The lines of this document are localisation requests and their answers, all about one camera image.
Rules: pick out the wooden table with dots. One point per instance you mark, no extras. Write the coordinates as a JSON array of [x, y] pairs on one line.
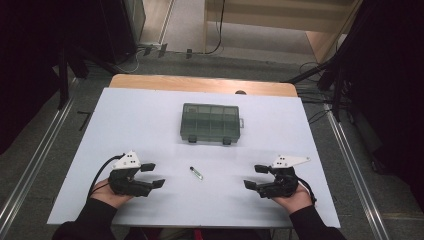
[[200, 83]]

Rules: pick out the light wooden shelf unit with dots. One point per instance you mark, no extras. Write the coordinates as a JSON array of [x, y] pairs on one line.
[[280, 16]]

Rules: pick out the white table sheet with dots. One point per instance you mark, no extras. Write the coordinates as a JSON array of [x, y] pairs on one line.
[[146, 126]]

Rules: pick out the person's right hand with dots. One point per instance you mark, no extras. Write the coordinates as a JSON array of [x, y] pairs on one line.
[[295, 201]]

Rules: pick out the black tripod stand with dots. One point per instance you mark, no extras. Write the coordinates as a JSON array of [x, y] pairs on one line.
[[313, 71]]

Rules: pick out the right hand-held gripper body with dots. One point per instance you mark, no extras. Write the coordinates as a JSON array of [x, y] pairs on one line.
[[281, 183]]

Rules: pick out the metal floor rail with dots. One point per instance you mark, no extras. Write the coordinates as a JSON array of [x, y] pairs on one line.
[[36, 160], [356, 173]]

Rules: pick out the dark cabinet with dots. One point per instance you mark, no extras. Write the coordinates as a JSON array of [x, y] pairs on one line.
[[121, 30]]

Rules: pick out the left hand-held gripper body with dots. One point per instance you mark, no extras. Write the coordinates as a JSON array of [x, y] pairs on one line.
[[125, 180]]

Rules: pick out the clear grey compartment box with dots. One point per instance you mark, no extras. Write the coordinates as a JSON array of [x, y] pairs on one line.
[[210, 123]]

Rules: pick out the black metal stand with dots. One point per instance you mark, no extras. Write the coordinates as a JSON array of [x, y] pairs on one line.
[[63, 80]]

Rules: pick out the person's left hand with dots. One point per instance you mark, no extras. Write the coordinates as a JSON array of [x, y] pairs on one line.
[[103, 195]]

